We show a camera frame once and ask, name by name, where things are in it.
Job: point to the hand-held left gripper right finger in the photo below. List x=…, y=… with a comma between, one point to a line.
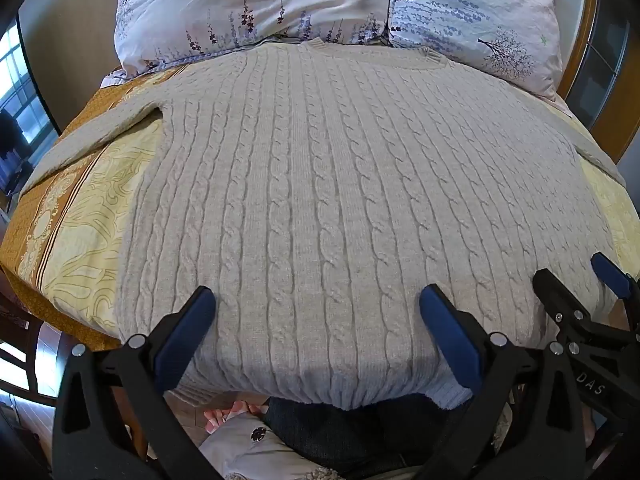
x=450, y=340

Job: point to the dark wooden chair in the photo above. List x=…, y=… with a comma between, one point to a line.
x=20, y=345

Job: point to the wooden headboard frame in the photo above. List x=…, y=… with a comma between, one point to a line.
x=595, y=35

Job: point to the person's dark trousers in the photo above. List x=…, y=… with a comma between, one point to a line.
x=350, y=435

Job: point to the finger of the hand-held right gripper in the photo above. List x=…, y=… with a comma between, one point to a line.
x=560, y=297
x=612, y=275

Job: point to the pale floral duvet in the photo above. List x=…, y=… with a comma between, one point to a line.
x=240, y=5

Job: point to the yellow patterned bed sheet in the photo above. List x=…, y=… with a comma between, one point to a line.
x=75, y=220

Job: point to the window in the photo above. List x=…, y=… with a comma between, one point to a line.
x=22, y=90

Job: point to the blue floral tree-print pillow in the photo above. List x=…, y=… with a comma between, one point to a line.
x=475, y=15

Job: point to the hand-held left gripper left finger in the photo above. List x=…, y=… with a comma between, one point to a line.
x=187, y=330

